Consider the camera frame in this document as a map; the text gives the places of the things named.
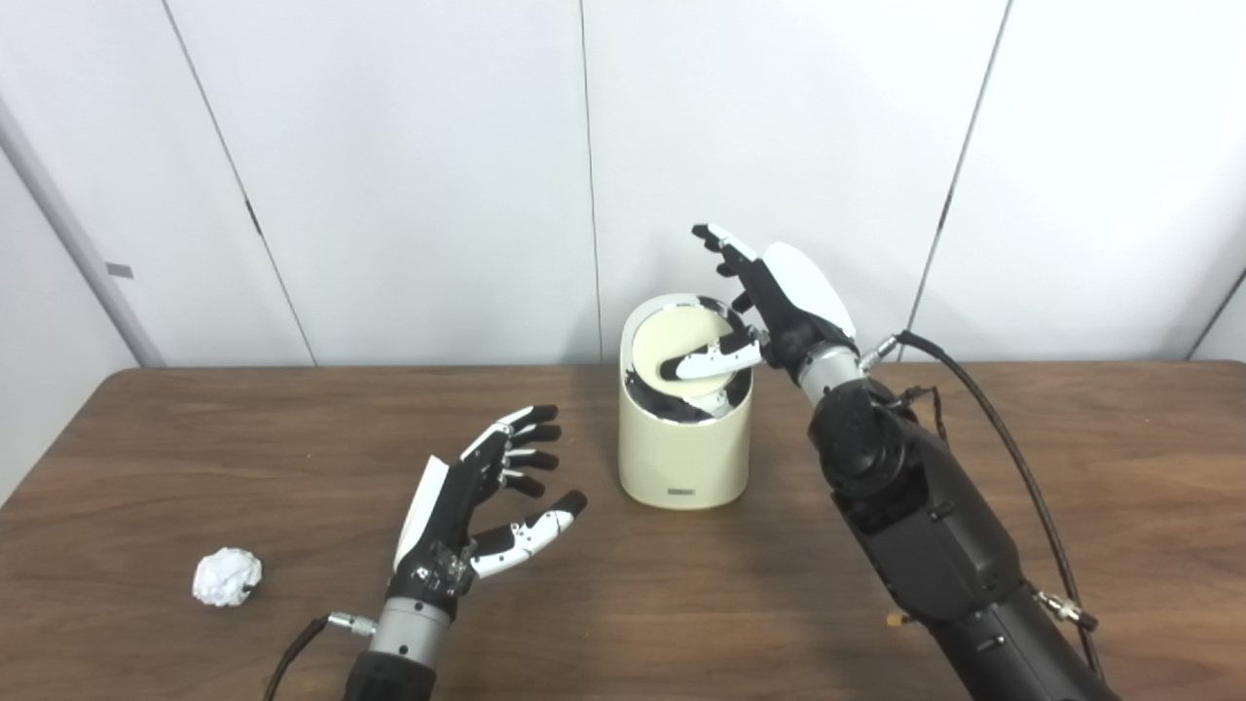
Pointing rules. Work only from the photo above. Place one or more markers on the white and black left hand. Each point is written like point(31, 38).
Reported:
point(443, 516)

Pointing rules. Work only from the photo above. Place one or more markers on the white and black right hand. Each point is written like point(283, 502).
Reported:
point(793, 307)

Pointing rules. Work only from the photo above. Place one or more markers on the white paper ball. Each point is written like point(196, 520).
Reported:
point(227, 577)

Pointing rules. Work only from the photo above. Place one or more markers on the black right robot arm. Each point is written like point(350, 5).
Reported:
point(925, 526)

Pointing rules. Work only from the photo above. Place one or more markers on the black bin liner bag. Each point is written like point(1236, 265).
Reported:
point(672, 411)

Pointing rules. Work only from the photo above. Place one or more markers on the cream-colored bin body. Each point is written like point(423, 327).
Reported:
point(681, 458)

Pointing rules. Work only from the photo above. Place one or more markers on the small grey wall tag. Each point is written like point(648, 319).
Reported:
point(120, 271)

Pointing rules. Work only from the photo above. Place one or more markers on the grey wall corner post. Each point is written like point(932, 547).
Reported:
point(73, 234)

